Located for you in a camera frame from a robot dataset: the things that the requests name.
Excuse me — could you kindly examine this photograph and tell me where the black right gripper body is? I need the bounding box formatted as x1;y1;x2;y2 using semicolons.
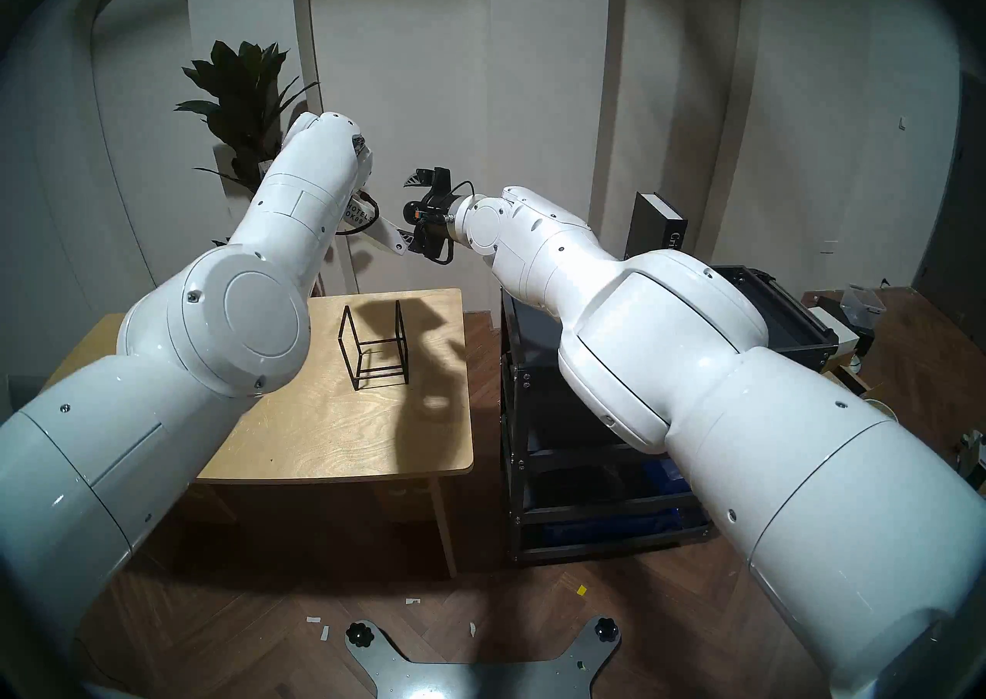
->
404;166;463;265

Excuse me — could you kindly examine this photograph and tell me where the white Design Hotels yearbook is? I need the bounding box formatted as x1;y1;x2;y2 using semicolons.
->
337;193;413;256

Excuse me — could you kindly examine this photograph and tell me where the black Crime and Punishment book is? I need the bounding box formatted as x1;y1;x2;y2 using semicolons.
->
624;192;688;260

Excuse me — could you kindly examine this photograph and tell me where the tall dark green plant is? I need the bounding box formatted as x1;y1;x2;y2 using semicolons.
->
174;41;324;297

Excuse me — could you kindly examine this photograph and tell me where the light wooden table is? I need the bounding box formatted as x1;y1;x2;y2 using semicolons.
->
42;289;475;579

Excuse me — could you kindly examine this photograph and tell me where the black three-shelf utility cart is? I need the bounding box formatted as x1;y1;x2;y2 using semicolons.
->
499;266;839;563

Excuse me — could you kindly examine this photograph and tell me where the white box beside cart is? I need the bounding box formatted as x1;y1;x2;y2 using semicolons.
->
807;306;860;355

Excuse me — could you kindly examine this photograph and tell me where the clear plastic storage box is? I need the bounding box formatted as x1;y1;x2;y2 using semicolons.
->
840;284;887;330

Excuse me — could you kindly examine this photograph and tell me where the open cardboard box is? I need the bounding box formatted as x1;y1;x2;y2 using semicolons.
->
828;365;871;398

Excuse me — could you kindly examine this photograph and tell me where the dark green carton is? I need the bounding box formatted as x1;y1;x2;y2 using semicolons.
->
957;432;986;490

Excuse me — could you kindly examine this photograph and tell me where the black wire book stand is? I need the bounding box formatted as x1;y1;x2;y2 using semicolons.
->
337;301;410;392

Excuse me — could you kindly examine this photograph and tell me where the grey metal robot base plate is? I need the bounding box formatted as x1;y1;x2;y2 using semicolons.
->
345;617;622;699

